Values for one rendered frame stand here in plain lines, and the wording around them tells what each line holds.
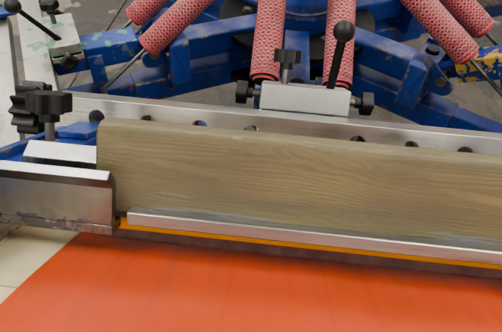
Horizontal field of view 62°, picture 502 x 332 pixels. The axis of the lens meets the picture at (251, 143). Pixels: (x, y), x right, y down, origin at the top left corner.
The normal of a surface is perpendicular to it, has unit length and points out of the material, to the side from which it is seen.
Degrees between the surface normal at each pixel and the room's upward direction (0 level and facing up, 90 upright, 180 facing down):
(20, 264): 32
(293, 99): 58
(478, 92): 0
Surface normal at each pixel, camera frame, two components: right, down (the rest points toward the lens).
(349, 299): 0.09, -0.97
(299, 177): -0.05, 0.20
